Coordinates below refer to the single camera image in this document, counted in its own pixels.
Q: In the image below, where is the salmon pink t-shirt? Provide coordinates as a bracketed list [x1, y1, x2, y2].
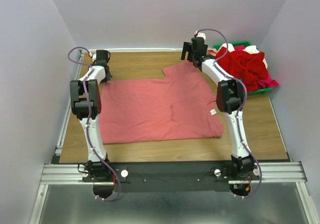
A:
[99, 62, 224, 144]

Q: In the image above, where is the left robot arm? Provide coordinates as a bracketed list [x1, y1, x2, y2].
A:
[69, 50, 112, 181]

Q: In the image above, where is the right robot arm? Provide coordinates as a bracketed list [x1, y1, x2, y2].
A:
[181, 37, 255, 180]

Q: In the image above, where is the light pink garment in bin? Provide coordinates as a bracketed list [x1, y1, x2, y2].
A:
[207, 48, 218, 57]

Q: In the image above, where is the green plastic bin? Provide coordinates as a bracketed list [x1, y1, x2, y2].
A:
[212, 42, 274, 95]

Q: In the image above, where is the white garment in bin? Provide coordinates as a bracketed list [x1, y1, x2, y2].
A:
[218, 43, 259, 54]

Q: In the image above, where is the red t-shirt in bin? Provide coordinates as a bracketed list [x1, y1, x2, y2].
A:
[214, 47, 270, 93]

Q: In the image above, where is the magenta garment in bin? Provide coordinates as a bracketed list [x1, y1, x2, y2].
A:
[236, 43, 279, 93]

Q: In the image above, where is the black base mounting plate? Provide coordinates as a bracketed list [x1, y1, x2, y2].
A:
[80, 161, 260, 198]

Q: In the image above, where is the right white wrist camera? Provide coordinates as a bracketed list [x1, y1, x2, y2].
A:
[194, 31, 206, 40]

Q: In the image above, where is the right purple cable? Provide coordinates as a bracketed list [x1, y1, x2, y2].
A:
[194, 28, 263, 199]

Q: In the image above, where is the purple cable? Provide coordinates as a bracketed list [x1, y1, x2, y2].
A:
[194, 28, 263, 199]
[67, 46, 122, 202]

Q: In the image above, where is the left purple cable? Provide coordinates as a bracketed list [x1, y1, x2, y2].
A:
[67, 46, 122, 202]

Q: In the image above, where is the aluminium frame rail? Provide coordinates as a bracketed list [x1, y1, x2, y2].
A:
[30, 162, 311, 223]

